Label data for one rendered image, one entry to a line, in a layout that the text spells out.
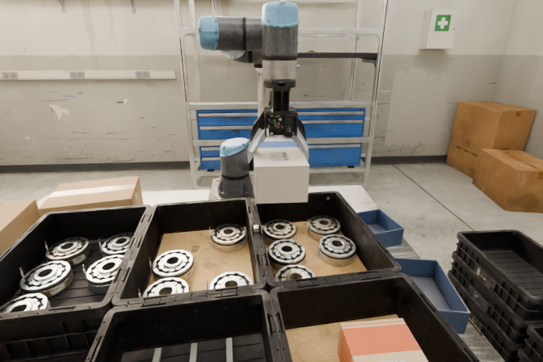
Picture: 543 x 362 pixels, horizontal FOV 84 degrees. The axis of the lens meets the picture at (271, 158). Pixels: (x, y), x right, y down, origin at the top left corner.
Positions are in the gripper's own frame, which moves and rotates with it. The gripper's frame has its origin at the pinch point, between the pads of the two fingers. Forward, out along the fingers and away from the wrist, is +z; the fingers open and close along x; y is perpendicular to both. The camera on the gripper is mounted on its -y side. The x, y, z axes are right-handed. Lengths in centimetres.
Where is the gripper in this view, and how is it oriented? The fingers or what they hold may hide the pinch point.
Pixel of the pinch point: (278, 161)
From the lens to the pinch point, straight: 75.4
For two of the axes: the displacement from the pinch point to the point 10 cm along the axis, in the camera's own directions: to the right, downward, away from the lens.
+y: 0.7, 3.5, -9.3
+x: 10.0, -0.2, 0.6
